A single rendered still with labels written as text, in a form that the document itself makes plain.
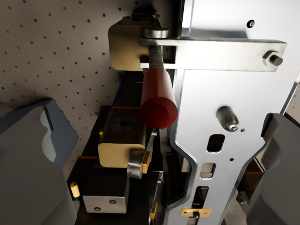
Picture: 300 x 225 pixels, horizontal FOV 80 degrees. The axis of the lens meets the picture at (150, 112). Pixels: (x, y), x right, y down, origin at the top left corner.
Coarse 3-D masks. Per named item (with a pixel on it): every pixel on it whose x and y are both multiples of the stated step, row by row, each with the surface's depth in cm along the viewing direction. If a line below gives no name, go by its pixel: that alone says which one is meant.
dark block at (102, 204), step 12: (96, 168) 34; (108, 168) 34; (120, 168) 34; (96, 180) 32; (108, 180) 32; (120, 180) 32; (84, 192) 30; (96, 192) 30; (108, 192) 30; (120, 192) 30; (96, 204) 30; (108, 204) 30; (120, 204) 30
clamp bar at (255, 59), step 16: (176, 48) 21; (192, 48) 21; (208, 48) 21; (224, 48) 21; (240, 48) 21; (256, 48) 21; (272, 48) 21; (144, 64) 22; (176, 64) 22; (192, 64) 22; (208, 64) 22; (224, 64) 22; (240, 64) 22; (256, 64) 22; (272, 64) 21
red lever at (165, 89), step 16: (160, 48) 21; (160, 64) 16; (144, 80) 13; (160, 80) 12; (144, 96) 11; (160, 96) 10; (144, 112) 10; (160, 112) 10; (176, 112) 10; (160, 128) 11
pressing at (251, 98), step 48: (192, 0) 25; (240, 0) 25; (288, 0) 25; (288, 48) 28; (192, 96) 33; (240, 96) 33; (288, 96) 33; (192, 144) 39; (240, 144) 39; (192, 192) 48
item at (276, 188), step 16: (272, 128) 10; (288, 128) 9; (272, 144) 8; (288, 144) 8; (272, 160) 8; (288, 160) 7; (272, 176) 6; (288, 176) 6; (256, 192) 6; (272, 192) 6; (288, 192) 6; (256, 208) 6; (272, 208) 5; (288, 208) 5; (256, 224) 6; (272, 224) 5; (288, 224) 5
